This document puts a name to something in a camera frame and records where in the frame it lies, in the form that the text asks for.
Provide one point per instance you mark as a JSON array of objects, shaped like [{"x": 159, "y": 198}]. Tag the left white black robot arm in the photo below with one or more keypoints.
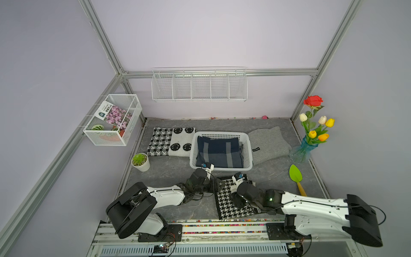
[{"x": 132, "y": 212}]

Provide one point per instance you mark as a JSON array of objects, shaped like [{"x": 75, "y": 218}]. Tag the small potted green plant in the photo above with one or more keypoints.
[{"x": 141, "y": 162}]

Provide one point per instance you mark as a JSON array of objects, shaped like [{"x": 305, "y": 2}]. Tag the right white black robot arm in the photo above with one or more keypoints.
[{"x": 304, "y": 216}]

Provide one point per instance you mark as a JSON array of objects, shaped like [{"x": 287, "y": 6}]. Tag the houndstooth and circle pattern scarf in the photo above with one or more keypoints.
[{"x": 171, "y": 141}]

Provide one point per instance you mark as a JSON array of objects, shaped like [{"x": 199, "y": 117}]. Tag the white tulip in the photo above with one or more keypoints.
[
  {"x": 303, "y": 117},
  {"x": 323, "y": 120}
]

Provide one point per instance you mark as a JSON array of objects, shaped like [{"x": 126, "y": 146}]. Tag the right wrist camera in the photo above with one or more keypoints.
[{"x": 239, "y": 178}]

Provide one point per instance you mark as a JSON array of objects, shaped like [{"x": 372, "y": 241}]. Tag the green striped ball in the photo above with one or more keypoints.
[{"x": 98, "y": 127}]

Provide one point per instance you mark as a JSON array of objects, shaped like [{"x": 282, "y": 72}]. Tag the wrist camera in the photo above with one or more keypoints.
[
  {"x": 239, "y": 178},
  {"x": 208, "y": 167}
]

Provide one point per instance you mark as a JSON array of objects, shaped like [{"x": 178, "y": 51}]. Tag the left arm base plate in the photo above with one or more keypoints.
[{"x": 171, "y": 233}]

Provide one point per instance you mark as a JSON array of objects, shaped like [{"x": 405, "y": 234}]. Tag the red artificial rose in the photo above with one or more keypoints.
[{"x": 313, "y": 101}]

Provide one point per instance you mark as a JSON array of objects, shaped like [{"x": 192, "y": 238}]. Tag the yellow tulip upper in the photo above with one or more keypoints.
[{"x": 330, "y": 122}]

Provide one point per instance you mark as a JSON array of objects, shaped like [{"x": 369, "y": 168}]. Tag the white plastic perforated basket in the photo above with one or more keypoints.
[{"x": 244, "y": 143}]

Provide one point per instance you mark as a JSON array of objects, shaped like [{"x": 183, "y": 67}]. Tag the white wire wall shelf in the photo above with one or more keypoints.
[{"x": 199, "y": 84}]

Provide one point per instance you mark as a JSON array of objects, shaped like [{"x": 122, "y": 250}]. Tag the white tulip right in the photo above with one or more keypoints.
[{"x": 323, "y": 120}]

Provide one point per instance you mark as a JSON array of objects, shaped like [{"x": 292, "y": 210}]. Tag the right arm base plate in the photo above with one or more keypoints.
[{"x": 279, "y": 231}]

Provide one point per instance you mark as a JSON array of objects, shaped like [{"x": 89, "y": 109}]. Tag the green leaf shaped spatula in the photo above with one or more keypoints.
[{"x": 296, "y": 176}]

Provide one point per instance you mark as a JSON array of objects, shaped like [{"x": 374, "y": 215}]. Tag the navy grey plaid scarf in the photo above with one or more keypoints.
[{"x": 222, "y": 153}]

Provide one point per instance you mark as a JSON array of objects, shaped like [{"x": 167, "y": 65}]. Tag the flower picture seed packet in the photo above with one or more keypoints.
[{"x": 113, "y": 115}]

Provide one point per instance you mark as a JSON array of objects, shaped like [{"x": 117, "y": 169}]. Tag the black white houndstooth scarf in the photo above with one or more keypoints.
[{"x": 228, "y": 204}]

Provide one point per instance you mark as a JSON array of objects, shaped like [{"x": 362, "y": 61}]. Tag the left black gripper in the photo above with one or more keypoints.
[{"x": 213, "y": 186}]

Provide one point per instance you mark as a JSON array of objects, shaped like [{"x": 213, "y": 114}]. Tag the white mesh wall box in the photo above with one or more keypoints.
[{"x": 113, "y": 136}]

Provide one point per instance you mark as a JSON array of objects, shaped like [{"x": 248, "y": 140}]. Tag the orange yellow tulip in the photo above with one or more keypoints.
[{"x": 323, "y": 137}]

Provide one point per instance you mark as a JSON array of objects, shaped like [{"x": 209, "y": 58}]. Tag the yellow tulip lower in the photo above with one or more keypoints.
[{"x": 312, "y": 134}]

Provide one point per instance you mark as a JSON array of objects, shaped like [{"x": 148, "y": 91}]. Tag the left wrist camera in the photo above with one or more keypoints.
[{"x": 208, "y": 167}]

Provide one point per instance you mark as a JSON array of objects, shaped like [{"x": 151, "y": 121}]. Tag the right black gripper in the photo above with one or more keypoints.
[{"x": 235, "y": 197}]

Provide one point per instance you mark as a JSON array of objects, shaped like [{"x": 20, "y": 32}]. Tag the aluminium mounting rail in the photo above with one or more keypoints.
[{"x": 228, "y": 238}]

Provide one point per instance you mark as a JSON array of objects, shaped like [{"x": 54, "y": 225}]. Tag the white tulip left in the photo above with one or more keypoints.
[{"x": 303, "y": 117}]

